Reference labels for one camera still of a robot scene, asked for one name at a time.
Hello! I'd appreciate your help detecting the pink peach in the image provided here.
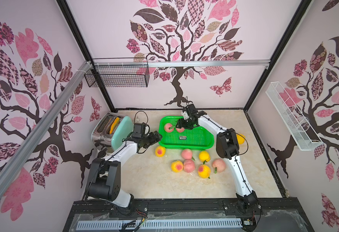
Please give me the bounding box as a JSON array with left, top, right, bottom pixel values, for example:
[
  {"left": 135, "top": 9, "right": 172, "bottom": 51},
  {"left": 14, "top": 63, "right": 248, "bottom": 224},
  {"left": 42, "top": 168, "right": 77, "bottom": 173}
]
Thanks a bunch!
[
  {"left": 164, "top": 123, "right": 176, "bottom": 133},
  {"left": 176, "top": 128, "right": 185, "bottom": 133},
  {"left": 212, "top": 158, "right": 226, "bottom": 174},
  {"left": 181, "top": 149, "right": 194, "bottom": 160},
  {"left": 184, "top": 159, "right": 196, "bottom": 173}
]

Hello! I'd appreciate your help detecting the white wire wall shelf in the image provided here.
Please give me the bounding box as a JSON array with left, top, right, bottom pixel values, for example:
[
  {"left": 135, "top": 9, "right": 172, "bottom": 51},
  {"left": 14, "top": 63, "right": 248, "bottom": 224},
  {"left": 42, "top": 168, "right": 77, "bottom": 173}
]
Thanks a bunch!
[{"left": 266, "top": 82, "right": 324, "bottom": 151}]

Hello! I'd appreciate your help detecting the white slotted cable duct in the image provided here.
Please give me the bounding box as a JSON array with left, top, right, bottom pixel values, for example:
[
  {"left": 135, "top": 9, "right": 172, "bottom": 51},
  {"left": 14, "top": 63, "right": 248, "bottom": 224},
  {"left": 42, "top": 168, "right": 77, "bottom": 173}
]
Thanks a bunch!
[{"left": 75, "top": 218, "right": 243, "bottom": 232}]

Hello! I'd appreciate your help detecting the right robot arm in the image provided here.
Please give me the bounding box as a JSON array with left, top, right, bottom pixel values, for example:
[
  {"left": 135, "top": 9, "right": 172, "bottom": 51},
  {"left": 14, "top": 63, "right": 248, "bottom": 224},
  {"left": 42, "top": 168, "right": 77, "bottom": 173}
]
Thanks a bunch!
[{"left": 176, "top": 111, "right": 258, "bottom": 214}]

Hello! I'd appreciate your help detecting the yellow red peach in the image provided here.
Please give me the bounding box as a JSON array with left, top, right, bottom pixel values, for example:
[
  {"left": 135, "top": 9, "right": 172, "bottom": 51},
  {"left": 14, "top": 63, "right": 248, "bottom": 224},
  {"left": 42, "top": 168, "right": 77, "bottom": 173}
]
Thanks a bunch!
[
  {"left": 170, "top": 160, "right": 184, "bottom": 173},
  {"left": 155, "top": 146, "right": 166, "bottom": 157},
  {"left": 197, "top": 164, "right": 211, "bottom": 178}
]

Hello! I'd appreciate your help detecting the left aluminium rail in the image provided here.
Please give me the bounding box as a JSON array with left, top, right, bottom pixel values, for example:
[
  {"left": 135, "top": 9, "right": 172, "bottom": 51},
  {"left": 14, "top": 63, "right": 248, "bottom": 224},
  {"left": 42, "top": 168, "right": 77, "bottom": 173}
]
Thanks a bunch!
[{"left": 0, "top": 61, "right": 92, "bottom": 200}]

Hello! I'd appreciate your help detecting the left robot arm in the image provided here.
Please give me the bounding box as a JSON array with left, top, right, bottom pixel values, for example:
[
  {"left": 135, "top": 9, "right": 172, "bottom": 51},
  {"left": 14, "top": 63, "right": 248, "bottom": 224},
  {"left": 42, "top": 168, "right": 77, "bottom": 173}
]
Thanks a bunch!
[{"left": 83, "top": 131, "right": 163, "bottom": 208}]

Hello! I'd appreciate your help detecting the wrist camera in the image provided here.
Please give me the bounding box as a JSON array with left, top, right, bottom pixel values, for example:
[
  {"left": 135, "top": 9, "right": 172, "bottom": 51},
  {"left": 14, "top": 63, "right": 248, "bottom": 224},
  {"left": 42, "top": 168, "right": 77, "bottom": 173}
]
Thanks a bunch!
[
  {"left": 132, "top": 123, "right": 150, "bottom": 138},
  {"left": 182, "top": 103, "right": 198, "bottom": 119}
]

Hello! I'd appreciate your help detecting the mint and steel toaster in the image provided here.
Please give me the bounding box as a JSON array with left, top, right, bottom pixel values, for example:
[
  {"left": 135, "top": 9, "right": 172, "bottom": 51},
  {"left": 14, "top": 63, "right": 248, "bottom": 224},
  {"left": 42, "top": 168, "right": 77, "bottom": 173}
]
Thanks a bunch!
[{"left": 91, "top": 113, "right": 133, "bottom": 153}]

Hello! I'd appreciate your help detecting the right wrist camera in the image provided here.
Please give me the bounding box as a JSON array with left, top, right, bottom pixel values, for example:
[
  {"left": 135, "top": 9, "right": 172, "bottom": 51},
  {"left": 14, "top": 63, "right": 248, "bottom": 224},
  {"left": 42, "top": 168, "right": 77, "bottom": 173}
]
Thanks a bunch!
[{"left": 182, "top": 103, "right": 198, "bottom": 119}]

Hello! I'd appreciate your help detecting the black wire wall basket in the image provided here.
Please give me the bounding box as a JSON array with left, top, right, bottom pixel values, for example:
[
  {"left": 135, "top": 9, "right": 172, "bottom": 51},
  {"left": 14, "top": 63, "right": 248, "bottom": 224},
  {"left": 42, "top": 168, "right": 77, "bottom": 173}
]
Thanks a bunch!
[{"left": 84, "top": 56, "right": 150, "bottom": 88}]

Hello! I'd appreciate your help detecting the green plastic basket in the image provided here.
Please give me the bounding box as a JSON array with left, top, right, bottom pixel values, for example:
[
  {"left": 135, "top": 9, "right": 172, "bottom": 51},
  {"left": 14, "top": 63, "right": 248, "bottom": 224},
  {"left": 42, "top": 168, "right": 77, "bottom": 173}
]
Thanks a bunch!
[{"left": 159, "top": 116, "right": 214, "bottom": 150}]

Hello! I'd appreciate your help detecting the pink peach front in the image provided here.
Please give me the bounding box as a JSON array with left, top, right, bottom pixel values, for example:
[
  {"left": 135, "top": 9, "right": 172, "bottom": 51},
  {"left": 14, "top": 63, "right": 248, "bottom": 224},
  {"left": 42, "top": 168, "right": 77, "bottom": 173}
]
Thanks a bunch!
[{"left": 164, "top": 123, "right": 176, "bottom": 133}]

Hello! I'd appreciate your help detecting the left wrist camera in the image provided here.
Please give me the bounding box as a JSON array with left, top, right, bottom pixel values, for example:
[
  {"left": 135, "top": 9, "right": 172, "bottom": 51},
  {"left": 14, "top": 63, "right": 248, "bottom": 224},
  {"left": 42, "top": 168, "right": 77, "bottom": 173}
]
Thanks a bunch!
[{"left": 132, "top": 123, "right": 150, "bottom": 138}]

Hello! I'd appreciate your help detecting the back aluminium rail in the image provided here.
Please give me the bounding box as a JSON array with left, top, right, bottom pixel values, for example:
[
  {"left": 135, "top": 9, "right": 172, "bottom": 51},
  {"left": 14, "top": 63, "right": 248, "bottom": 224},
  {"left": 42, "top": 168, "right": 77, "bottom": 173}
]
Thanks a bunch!
[{"left": 94, "top": 60, "right": 271, "bottom": 68}]

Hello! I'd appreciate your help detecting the aluminium rail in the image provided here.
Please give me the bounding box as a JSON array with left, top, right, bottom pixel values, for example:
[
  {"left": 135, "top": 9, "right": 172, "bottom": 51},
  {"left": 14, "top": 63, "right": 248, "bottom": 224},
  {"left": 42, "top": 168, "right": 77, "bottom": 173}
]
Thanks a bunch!
[
  {"left": 94, "top": 60, "right": 271, "bottom": 68},
  {"left": 0, "top": 61, "right": 92, "bottom": 200}
]

